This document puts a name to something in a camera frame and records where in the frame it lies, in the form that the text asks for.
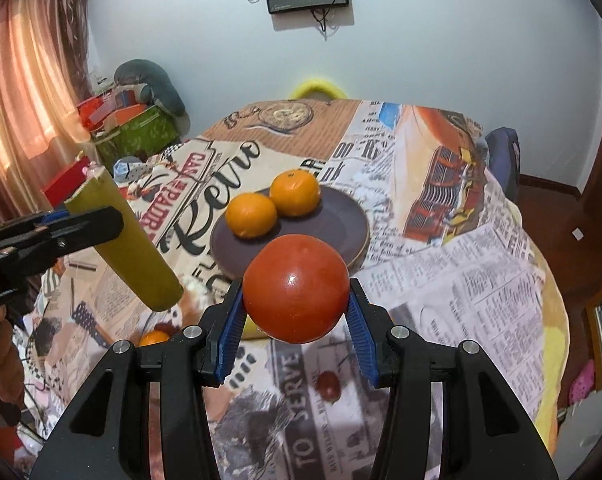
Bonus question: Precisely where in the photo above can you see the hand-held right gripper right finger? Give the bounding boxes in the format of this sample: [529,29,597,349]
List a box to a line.
[346,277,562,480]

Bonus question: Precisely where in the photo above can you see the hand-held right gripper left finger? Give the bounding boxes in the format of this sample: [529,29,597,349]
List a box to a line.
[28,277,247,480]

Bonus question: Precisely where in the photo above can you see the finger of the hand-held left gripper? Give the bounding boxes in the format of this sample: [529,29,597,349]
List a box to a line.
[0,206,125,281]
[0,211,72,248]

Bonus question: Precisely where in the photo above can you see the red tomato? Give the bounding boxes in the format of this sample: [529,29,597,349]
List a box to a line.
[242,234,351,345]

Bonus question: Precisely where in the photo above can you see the dark brown plate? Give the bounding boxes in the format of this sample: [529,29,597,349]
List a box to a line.
[210,186,371,278]

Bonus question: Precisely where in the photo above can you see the person's left hand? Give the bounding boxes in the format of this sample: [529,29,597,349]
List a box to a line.
[0,305,26,426]

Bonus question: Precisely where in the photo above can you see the pale green corn cob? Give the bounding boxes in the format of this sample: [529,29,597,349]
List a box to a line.
[242,317,272,341]

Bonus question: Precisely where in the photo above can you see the red box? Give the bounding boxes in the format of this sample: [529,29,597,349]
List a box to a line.
[42,157,89,206]

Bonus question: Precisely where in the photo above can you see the dark red grape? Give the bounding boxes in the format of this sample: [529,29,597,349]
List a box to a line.
[316,371,342,402]

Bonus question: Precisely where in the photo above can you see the green storage box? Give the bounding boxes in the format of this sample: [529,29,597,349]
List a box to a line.
[88,105,182,173]

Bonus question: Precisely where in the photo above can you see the red gift bag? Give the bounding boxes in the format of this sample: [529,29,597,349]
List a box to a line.
[76,94,114,131]

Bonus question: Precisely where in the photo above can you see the large orange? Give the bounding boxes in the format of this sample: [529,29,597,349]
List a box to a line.
[269,170,322,218]
[224,192,278,239]

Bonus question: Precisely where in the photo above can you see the orange box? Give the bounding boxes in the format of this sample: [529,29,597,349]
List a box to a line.
[106,104,149,128]

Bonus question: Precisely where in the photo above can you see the printed newspaper tablecloth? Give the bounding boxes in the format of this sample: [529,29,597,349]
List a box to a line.
[11,97,556,480]

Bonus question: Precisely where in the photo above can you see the pink brown curtain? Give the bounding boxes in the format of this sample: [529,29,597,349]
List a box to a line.
[0,0,99,231]

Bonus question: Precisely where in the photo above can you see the grey pillow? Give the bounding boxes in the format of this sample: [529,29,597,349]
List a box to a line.
[114,59,187,117]

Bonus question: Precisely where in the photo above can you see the yellow blanket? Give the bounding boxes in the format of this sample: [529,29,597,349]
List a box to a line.
[511,200,570,461]

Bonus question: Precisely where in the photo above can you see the pink slippers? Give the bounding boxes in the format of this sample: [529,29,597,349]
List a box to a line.
[568,359,596,406]

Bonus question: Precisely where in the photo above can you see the yellow foam chair back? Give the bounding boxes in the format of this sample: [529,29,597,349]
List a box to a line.
[288,77,349,101]

